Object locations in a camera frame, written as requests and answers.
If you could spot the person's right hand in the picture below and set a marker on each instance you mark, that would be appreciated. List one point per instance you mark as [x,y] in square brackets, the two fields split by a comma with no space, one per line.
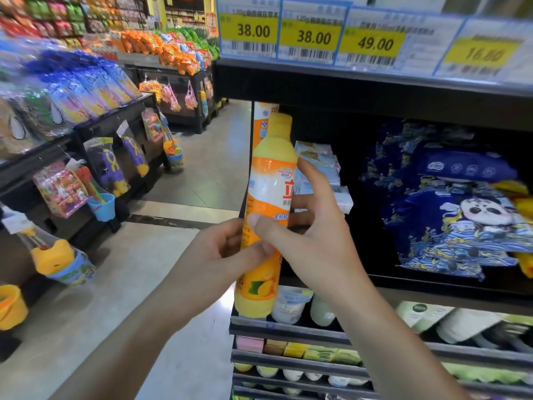
[320,249]

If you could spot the person's left hand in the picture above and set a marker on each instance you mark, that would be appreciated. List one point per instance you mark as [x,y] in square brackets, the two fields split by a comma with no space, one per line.
[200,279]

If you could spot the person's right thumb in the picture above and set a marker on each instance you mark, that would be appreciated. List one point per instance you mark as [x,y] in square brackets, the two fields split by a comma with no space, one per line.
[268,233]

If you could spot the person's right middle finger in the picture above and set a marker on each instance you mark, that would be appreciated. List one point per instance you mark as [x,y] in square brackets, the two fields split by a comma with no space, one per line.
[306,200]

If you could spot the person's left thumb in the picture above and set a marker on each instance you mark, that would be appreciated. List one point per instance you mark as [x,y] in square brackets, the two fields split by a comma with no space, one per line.
[252,256]

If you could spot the yellow orange detergent bottle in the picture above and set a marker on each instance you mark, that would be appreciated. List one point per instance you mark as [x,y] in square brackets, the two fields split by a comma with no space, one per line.
[270,191]

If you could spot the person's left forearm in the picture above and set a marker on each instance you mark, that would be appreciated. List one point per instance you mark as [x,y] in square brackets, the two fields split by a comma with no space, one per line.
[125,349]

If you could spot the person's right forearm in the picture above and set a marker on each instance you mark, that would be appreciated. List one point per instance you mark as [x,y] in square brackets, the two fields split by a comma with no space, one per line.
[395,349]

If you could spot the pale soap box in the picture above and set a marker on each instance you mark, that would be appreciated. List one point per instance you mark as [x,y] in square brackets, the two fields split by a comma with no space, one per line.
[324,172]
[313,150]

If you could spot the wide white bottle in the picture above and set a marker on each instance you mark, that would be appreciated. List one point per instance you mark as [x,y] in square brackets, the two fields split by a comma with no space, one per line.
[291,306]

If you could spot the white orange detergent bottle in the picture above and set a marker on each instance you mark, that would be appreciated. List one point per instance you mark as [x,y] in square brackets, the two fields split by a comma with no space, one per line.
[261,124]

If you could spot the pink soap bar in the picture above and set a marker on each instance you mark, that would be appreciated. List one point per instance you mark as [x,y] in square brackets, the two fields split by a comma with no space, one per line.
[250,344]

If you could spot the pale green bottle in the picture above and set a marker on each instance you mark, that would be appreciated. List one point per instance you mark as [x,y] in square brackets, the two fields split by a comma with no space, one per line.
[322,312]

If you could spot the tan soap bar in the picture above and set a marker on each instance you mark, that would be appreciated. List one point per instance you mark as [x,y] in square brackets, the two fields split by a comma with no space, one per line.
[275,348]

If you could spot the yellow soap bar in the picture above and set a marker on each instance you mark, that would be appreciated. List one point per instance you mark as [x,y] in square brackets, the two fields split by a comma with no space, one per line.
[295,350]

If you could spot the green soap bar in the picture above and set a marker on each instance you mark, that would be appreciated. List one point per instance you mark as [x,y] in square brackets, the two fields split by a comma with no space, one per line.
[347,357]
[319,354]

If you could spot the black shelving unit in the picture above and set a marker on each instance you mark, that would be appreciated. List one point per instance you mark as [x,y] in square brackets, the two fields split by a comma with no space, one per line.
[374,99]

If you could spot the small blue toy bucket set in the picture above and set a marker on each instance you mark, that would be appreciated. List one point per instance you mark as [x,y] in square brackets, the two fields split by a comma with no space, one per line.
[174,152]

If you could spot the row of white bottle caps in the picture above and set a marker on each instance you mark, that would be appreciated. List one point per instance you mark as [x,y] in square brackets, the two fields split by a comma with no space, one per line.
[291,374]

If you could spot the pile of blue panda packets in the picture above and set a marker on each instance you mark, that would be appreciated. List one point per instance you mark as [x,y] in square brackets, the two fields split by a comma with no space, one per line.
[437,229]

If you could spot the black display table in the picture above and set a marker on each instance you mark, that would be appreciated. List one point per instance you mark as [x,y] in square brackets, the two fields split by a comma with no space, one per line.
[187,108]

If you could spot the purple yellow toy water gun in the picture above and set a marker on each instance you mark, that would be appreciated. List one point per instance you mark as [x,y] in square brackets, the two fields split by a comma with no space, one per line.
[109,166]
[135,152]

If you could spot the colourful toy packet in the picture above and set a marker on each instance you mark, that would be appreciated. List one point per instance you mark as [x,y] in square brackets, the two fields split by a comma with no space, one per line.
[153,125]

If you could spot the blue toy bucket with shovel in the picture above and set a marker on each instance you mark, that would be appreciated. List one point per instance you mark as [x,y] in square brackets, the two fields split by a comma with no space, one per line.
[102,206]

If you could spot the white refill pouch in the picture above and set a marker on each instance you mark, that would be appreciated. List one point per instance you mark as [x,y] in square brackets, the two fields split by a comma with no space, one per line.
[420,314]
[468,324]

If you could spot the blue wipes pack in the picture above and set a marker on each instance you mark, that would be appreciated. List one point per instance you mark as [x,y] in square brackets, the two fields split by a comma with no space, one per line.
[466,167]

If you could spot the yellow white price tag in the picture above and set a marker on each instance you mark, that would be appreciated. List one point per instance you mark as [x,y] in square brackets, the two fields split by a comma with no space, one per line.
[387,43]
[485,52]
[312,35]
[249,31]

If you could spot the hanging pink mesh toy bags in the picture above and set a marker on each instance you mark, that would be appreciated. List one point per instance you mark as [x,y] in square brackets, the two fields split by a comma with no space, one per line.
[175,95]

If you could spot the pile of green snack bags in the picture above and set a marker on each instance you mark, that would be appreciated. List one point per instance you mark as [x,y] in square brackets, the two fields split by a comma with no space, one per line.
[200,39]

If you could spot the yellow blue bagged toy set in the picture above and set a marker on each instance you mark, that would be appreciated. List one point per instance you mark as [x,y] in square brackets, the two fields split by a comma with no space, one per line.
[58,258]

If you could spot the pink toy packet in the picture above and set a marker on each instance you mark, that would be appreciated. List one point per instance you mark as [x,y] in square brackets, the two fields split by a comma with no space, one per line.
[60,189]

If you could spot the pile of orange snack bags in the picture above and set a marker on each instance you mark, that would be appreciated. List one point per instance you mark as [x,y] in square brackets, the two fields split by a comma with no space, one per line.
[166,47]

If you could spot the black display stand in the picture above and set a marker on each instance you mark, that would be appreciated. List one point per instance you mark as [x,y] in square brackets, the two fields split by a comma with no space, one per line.
[62,170]

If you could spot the yellow packet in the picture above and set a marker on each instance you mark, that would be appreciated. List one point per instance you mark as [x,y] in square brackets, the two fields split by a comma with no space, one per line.
[522,204]

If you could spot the row of blue snack bags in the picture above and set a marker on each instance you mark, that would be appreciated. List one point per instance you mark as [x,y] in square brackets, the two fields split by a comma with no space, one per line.
[87,85]

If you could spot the yellow toy bucket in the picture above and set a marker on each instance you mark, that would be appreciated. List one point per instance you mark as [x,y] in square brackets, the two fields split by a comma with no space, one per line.
[11,308]

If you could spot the row of green packets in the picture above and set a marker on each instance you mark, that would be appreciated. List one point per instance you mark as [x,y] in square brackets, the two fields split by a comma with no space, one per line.
[487,374]

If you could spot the shelves of red snack packets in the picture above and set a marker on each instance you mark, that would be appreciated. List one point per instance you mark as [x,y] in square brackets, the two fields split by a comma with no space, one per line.
[54,18]

